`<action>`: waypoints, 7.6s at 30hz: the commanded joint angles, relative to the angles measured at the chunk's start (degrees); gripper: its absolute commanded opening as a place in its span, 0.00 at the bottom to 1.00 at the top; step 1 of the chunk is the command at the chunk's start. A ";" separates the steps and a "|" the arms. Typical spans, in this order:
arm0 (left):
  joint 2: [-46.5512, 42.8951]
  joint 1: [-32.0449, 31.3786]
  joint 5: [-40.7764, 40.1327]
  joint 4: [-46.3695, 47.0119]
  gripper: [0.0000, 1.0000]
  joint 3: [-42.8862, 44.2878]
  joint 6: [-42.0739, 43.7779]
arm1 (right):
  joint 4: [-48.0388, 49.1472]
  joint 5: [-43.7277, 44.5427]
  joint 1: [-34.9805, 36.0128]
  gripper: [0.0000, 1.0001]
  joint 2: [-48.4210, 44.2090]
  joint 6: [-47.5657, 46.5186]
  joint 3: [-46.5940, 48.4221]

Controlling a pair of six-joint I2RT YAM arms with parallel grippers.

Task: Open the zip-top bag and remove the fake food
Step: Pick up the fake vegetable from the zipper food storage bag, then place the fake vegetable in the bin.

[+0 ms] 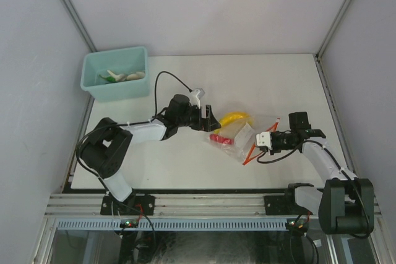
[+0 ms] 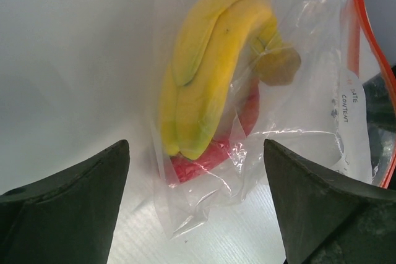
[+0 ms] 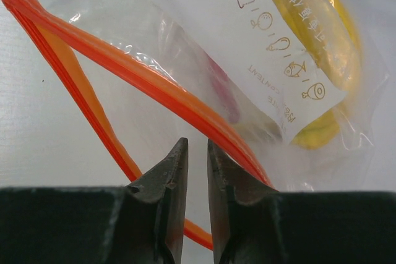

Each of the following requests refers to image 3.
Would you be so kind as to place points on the clear zip top bag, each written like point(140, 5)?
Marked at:
point(139, 72)

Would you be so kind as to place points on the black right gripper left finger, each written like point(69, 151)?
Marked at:
point(142, 222)

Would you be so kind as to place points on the yellow fake banana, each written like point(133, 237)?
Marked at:
point(325, 29)

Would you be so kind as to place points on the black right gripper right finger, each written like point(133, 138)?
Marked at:
point(253, 223)

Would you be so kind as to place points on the red fake chili pepper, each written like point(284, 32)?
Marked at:
point(222, 85)

